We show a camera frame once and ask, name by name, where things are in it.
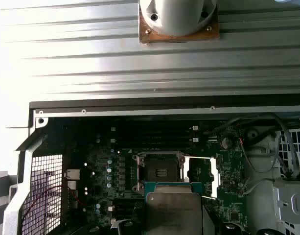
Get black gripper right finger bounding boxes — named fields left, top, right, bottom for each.
left=203, top=203, right=240, bottom=235

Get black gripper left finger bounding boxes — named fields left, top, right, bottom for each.
left=110, top=218, right=146, bottom=235

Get silver square CPU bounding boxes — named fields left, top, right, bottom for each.
left=144, top=181, right=205, bottom=235

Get metal socket cover frame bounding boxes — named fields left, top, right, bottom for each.
left=183, top=155, right=218, bottom=199

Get RAM slot black latches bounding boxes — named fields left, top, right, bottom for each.
left=115, top=143, right=192, bottom=149
left=115, top=131, right=192, bottom=138

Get RAM slot white latches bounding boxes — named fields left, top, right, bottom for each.
left=110, top=126, right=199, bottom=132
left=110, top=137, right=199, bottom=144

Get green motherboard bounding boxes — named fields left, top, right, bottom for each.
left=64, top=117, right=250, bottom=235

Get silver rear port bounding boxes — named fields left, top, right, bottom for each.
left=64, top=168, right=81, bottom=180

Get metal drive cage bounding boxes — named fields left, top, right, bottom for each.
left=272, top=127, right=300, bottom=235

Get round coin battery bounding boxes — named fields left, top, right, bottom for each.
left=221, top=136, right=233, bottom=149

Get black PC case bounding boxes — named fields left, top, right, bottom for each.
left=2, top=95, right=300, bottom=235

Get braided grey wire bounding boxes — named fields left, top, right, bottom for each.
left=239, top=175, right=273, bottom=197

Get thin red wire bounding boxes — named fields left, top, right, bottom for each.
left=23, top=185, right=81, bottom=217

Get thin grey wire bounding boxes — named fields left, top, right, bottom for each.
left=237, top=137, right=284, bottom=173

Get long grey cable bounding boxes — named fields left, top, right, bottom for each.
left=223, top=113, right=300, bottom=177

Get square brown base plate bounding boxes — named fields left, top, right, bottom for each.
left=138, top=3, right=221, bottom=45

